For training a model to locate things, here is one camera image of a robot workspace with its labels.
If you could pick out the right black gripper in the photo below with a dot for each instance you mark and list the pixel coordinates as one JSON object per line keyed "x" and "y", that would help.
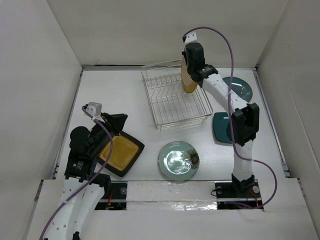
{"x": 185, "y": 53}

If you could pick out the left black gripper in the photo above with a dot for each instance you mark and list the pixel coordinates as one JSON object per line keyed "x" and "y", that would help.
{"x": 115, "y": 122}

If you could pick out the beige bird painted plate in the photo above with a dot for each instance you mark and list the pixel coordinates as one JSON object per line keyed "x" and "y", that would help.
{"x": 184, "y": 73}

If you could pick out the square brown yellow plate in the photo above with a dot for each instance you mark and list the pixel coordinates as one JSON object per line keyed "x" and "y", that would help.
{"x": 126, "y": 150}

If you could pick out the round woven bamboo plate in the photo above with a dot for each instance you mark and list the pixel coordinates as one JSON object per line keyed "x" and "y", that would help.
{"x": 190, "y": 86}

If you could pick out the light green flower plate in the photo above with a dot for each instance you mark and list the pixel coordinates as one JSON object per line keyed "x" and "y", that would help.
{"x": 178, "y": 161}

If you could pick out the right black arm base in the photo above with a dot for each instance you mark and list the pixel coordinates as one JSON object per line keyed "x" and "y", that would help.
{"x": 228, "y": 199}

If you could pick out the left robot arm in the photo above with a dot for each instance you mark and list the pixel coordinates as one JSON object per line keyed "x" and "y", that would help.
{"x": 83, "y": 185}

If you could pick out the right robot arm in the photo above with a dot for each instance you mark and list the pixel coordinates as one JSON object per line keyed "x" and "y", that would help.
{"x": 243, "y": 116}

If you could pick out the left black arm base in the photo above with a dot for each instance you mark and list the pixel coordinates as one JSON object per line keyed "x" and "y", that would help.
{"x": 116, "y": 200}

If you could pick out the round dark teal plate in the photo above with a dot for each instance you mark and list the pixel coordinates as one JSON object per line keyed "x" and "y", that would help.
{"x": 242, "y": 89}

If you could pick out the square dark teal plate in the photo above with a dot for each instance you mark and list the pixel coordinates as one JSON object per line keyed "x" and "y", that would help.
{"x": 220, "y": 125}

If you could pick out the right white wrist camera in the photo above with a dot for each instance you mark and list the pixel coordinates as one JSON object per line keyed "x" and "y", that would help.
{"x": 190, "y": 37}

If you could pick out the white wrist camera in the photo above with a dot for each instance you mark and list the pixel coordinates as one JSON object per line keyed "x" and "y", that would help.
{"x": 92, "y": 110}
{"x": 190, "y": 37}

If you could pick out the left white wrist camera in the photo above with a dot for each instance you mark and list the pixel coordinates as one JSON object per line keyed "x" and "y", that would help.
{"x": 92, "y": 110}

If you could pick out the metal wire dish rack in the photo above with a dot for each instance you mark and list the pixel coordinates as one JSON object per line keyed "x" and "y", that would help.
{"x": 170, "y": 106}

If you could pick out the silver taped front rail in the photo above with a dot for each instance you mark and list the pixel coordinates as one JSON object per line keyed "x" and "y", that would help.
{"x": 170, "y": 196}

